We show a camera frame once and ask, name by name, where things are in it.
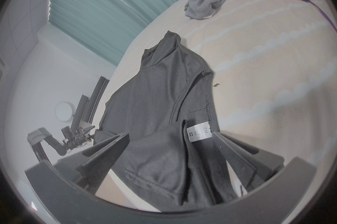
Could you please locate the bed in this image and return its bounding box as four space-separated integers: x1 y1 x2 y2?
94 0 337 211

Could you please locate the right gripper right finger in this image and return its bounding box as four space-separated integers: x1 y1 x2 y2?
213 131 285 190

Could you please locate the black T-shirt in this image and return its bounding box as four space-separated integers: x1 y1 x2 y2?
93 30 239 213

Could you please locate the round mirror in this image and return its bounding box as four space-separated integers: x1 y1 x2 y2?
55 102 73 121

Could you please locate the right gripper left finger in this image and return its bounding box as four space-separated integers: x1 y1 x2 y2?
54 133 130 191

